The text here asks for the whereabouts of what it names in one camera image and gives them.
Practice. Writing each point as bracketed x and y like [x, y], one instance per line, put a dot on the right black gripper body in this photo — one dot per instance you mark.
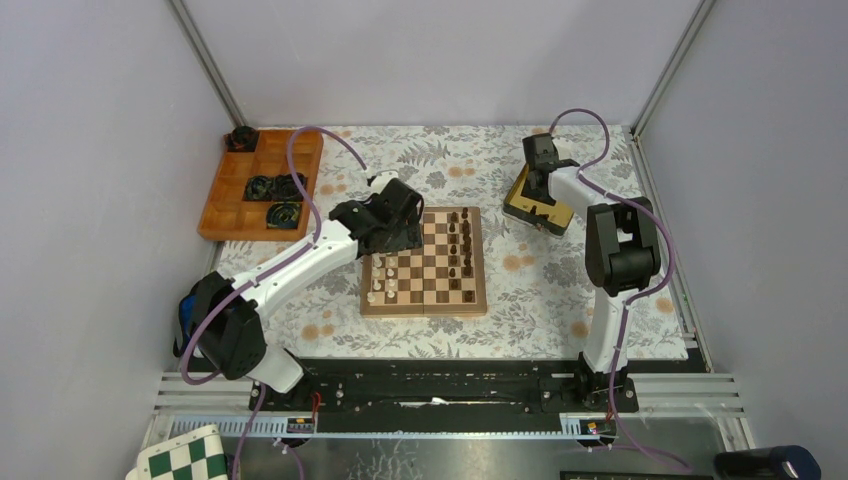
[535, 194]

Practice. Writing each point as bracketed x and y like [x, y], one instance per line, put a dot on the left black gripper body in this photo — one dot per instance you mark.
[402, 237]

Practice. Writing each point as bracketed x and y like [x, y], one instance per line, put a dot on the gold metal tin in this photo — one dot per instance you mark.
[552, 218]

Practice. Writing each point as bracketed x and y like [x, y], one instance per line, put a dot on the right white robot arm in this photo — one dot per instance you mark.
[622, 251]

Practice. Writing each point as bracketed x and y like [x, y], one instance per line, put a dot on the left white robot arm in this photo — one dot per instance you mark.
[221, 318]

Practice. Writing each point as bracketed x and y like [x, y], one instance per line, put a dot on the wooden chess board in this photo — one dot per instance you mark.
[428, 281]

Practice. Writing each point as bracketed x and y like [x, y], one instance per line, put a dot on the green black coil in tray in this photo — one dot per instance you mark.
[283, 215]

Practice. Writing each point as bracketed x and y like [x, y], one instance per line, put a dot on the orange compartment tray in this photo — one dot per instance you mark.
[246, 184]

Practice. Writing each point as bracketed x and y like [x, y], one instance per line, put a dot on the black item tray corner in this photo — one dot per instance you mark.
[242, 139]

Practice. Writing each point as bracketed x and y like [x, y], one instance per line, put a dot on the blue cloth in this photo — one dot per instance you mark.
[183, 335]

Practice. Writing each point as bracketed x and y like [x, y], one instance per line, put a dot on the green checkered roll mat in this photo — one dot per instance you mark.
[195, 455]

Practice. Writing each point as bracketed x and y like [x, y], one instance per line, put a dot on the dark cylinder bottle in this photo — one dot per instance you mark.
[788, 462]

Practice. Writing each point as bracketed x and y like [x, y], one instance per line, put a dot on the black mounting rail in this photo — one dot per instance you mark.
[446, 396]

